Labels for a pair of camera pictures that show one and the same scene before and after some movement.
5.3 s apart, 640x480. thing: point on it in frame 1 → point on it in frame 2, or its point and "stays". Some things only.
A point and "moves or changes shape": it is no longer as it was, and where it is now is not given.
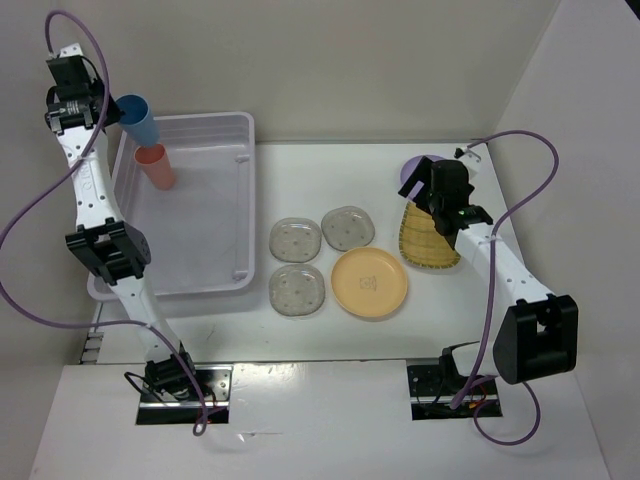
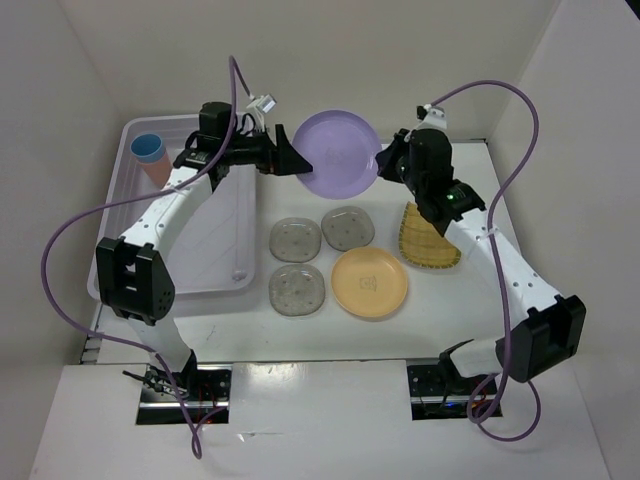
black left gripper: (113, 113) → (283, 156)
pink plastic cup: (156, 164) stays
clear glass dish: (295, 239) stays
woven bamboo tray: (420, 244) stays
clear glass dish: (347, 227) stays
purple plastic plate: (408, 168) moves or changes shape
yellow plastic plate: (369, 282) stays
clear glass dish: (297, 290) stays
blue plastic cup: (137, 121) → (147, 148)
